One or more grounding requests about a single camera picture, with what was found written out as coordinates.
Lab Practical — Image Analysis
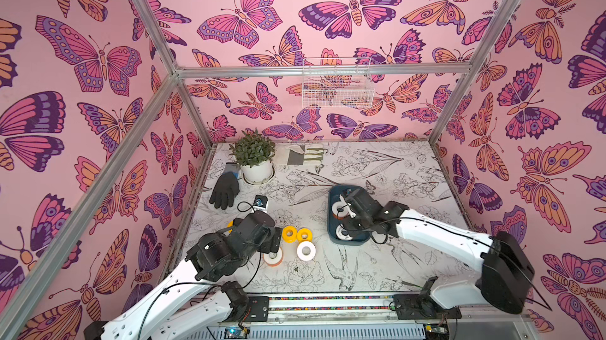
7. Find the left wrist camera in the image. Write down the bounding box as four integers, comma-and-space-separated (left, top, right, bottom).
252, 195, 268, 213

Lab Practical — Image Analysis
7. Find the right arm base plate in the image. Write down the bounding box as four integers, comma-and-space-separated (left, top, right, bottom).
389, 294, 462, 320

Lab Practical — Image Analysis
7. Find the white tape roll front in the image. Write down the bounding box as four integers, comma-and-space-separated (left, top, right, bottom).
297, 241, 317, 262

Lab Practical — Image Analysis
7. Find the orange rim white tape roll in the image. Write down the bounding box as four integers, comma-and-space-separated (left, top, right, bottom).
263, 247, 283, 267

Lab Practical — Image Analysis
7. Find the yellow tape roll right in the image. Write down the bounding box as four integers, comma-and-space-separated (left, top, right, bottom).
297, 228, 313, 242

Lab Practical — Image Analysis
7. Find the black work glove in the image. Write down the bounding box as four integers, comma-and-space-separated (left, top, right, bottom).
209, 163, 240, 210

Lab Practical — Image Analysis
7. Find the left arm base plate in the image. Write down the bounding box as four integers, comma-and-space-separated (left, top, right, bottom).
226, 296, 270, 323

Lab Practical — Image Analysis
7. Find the potted green plant white pot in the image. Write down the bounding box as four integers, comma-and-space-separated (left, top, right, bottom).
230, 130, 276, 185

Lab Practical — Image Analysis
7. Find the aluminium front rail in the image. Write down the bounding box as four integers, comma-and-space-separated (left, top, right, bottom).
127, 292, 541, 340

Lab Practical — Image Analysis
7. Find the teal plastic storage box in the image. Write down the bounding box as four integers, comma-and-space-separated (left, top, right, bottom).
327, 185, 381, 246

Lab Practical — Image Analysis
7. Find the white wire basket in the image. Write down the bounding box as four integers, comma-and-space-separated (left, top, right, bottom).
300, 58, 375, 110

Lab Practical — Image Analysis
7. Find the folded green white cloth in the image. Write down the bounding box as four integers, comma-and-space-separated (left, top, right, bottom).
287, 144, 325, 166

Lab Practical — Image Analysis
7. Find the yellow tape roll left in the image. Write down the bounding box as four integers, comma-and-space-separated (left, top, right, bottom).
282, 226, 298, 244

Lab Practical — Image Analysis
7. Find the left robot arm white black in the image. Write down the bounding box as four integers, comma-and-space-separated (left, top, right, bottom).
85, 211, 282, 339

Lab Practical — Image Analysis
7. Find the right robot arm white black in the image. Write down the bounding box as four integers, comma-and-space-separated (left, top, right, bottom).
331, 188, 535, 317

